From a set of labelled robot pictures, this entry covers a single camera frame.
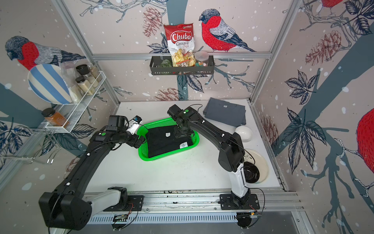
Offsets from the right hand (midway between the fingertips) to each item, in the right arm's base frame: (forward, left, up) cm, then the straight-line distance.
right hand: (179, 134), depth 85 cm
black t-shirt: (+2, +13, -12) cm, 17 cm away
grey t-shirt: (+30, -33, -13) cm, 46 cm away
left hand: (-2, +23, +5) cm, 23 cm away
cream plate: (-8, -47, -13) cm, 50 cm away
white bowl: (+8, -43, -9) cm, 44 cm away
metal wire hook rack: (-14, +56, +20) cm, 61 cm away
